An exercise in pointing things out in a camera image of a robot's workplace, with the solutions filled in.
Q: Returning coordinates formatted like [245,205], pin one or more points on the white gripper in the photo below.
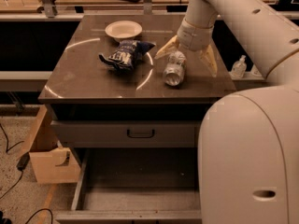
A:
[193,36]

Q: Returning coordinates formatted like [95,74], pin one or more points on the silver 7up can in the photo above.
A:
[174,71]

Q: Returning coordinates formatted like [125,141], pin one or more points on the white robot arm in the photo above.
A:
[248,146]

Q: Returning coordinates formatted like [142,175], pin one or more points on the grey drawer cabinet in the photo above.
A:
[82,88]

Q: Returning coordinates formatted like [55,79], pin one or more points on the closed top drawer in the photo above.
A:
[127,134]

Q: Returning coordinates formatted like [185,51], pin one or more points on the open middle drawer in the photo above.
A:
[136,186]

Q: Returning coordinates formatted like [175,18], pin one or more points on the left sanitizer bottle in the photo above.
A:
[239,68]

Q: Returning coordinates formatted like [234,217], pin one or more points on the blue chip bag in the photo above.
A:
[125,56]

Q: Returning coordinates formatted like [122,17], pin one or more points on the white bowl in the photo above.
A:
[120,30]

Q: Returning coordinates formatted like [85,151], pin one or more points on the wooden box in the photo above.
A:
[52,163]

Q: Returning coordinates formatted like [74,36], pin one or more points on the black power adapter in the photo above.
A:
[23,161]

